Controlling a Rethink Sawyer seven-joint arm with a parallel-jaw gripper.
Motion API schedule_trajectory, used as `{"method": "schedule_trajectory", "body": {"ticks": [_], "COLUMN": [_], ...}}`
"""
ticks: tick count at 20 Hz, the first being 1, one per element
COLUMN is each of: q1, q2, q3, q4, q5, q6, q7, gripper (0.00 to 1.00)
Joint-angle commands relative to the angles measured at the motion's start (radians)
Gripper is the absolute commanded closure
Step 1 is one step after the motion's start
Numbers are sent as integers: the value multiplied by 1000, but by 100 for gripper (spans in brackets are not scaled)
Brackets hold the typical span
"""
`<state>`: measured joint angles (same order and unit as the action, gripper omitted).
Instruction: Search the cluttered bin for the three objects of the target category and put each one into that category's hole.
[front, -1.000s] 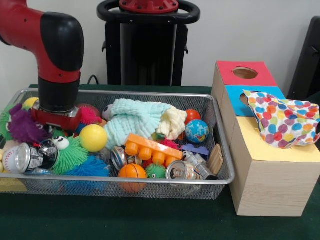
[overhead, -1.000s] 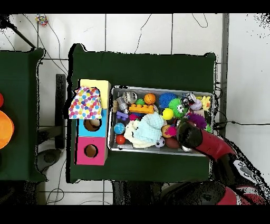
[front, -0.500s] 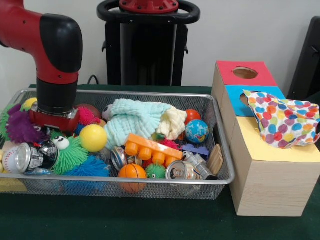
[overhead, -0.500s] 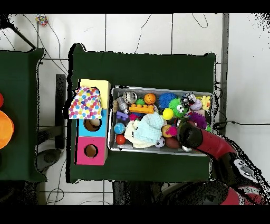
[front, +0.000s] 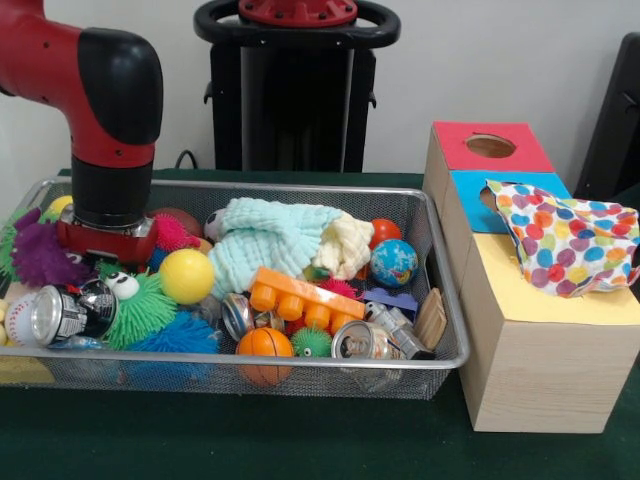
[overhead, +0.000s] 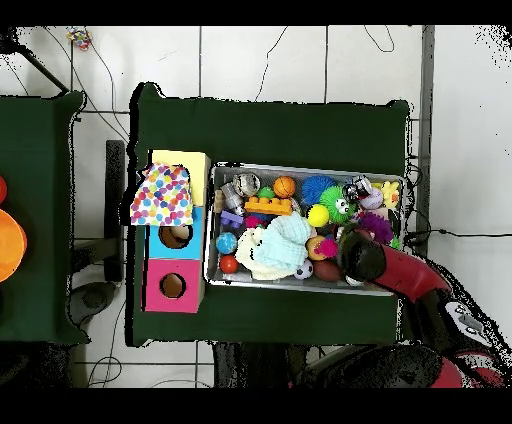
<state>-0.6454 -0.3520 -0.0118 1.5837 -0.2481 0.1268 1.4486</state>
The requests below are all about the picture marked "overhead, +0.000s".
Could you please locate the shallow clear bin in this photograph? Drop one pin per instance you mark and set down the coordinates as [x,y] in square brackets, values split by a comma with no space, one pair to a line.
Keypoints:
[210,268]

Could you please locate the blue globe ball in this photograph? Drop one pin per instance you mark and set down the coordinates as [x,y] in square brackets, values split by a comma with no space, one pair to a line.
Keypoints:
[226,242]

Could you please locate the crushed silver can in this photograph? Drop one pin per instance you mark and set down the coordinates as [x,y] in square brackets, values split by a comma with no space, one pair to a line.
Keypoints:
[244,183]

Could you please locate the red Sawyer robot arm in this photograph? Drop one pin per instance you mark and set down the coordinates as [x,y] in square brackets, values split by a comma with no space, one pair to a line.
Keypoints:
[408,274]

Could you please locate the green spiky ball with eyes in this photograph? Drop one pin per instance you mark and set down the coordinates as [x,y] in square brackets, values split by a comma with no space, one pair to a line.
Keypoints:
[336,202]

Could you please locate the small orange basketball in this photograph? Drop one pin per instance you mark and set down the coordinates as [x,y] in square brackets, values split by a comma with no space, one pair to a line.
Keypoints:
[283,186]

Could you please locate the green covered side table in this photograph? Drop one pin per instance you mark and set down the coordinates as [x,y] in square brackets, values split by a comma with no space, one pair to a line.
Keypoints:
[40,160]

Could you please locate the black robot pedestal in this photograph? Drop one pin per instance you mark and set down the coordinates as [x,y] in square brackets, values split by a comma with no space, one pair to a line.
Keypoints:
[248,368]

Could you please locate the small colourful toy on floor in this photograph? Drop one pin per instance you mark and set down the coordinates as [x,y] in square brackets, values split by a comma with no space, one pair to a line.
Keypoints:
[78,36]

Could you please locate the dark green table cloth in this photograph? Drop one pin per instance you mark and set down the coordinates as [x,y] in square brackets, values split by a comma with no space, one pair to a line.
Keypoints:
[240,128]

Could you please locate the colourful patterned cloth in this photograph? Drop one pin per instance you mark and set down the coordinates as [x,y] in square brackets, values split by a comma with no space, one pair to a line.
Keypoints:
[162,196]

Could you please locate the small brown football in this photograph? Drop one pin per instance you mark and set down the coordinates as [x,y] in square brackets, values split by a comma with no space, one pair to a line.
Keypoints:
[326,270]

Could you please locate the yellow ball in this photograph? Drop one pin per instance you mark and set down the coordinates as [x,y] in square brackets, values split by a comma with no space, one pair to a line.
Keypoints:
[318,214]

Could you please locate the orange building block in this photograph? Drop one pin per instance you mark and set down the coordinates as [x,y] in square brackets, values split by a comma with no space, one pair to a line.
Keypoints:
[268,206]

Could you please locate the small soccer ball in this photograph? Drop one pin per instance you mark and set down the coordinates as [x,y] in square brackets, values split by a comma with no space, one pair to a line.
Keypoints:
[304,270]

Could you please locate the wooden box with three holes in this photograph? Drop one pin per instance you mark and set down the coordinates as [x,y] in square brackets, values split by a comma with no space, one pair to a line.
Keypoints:
[172,284]

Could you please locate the blue spiky ball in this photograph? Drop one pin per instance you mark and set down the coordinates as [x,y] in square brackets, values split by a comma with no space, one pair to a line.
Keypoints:
[316,190]

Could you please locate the cream yellow cloth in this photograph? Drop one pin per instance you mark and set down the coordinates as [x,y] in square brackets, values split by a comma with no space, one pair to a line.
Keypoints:
[244,250]

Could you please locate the orange bowl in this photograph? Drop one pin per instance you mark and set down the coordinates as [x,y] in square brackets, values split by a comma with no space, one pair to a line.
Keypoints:
[10,244]

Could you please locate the light teal cloth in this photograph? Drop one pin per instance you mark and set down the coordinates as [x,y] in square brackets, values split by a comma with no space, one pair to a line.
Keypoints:
[284,240]

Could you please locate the purple spiky monster toy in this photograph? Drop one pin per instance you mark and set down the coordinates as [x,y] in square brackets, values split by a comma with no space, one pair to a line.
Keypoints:
[376,226]

